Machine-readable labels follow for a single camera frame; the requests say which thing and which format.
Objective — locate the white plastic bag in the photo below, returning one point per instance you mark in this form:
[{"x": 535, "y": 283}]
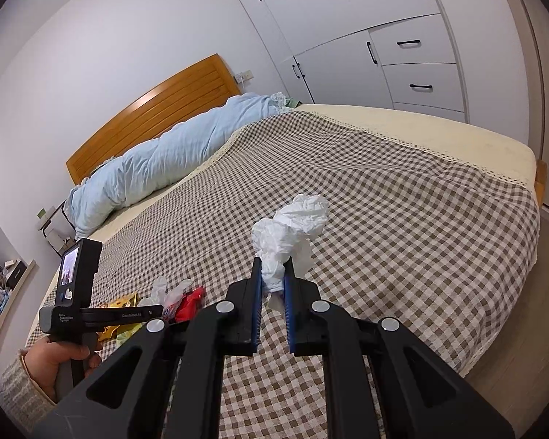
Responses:
[{"x": 164, "y": 295}]

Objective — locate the person's left hand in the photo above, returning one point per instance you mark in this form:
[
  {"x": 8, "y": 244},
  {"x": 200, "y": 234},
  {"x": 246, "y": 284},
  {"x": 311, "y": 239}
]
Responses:
[{"x": 39, "y": 361}]

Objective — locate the bedside table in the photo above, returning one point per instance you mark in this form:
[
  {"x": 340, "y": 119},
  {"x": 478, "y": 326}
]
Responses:
[{"x": 55, "y": 233}]

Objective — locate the person's left forearm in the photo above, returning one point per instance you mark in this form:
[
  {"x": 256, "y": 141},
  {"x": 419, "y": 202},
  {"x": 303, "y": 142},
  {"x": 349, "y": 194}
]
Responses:
[{"x": 18, "y": 388}]

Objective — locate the white tissue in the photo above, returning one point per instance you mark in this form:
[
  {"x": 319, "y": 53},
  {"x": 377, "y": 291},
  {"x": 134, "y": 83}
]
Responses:
[{"x": 297, "y": 224}]

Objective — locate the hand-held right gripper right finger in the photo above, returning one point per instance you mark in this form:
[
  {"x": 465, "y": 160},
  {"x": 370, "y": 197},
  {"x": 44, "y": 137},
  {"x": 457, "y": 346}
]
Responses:
[{"x": 290, "y": 315}]

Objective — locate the green cloth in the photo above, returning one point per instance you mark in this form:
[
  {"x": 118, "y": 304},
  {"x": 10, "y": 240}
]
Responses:
[{"x": 295, "y": 101}]

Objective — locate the grey wooden door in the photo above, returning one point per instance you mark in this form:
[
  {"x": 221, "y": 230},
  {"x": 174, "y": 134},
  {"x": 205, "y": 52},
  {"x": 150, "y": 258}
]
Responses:
[{"x": 540, "y": 100}]

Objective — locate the wooden windowsill shelf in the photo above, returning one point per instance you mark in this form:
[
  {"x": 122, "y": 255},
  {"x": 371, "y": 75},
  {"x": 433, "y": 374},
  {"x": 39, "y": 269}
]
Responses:
[{"x": 18, "y": 311}]

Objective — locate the light blue duvet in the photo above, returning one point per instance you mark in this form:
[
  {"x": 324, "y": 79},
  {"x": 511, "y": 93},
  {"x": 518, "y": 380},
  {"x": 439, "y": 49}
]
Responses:
[{"x": 164, "y": 169}]

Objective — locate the white wardrobe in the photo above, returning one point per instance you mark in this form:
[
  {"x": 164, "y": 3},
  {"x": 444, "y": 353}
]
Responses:
[{"x": 347, "y": 9}]

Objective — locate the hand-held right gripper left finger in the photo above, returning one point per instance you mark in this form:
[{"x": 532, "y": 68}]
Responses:
[{"x": 257, "y": 311}]

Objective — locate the cream bed sheet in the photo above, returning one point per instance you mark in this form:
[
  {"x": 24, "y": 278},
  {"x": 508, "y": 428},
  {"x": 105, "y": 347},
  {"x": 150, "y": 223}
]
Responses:
[{"x": 439, "y": 132}]

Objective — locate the wall socket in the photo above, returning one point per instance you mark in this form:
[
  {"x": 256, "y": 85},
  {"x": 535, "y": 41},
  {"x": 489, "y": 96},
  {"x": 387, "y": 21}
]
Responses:
[{"x": 242, "y": 76}]

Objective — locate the wooden bed with checkered cover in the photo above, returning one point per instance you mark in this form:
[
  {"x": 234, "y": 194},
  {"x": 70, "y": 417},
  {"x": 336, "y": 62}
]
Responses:
[{"x": 393, "y": 192}]

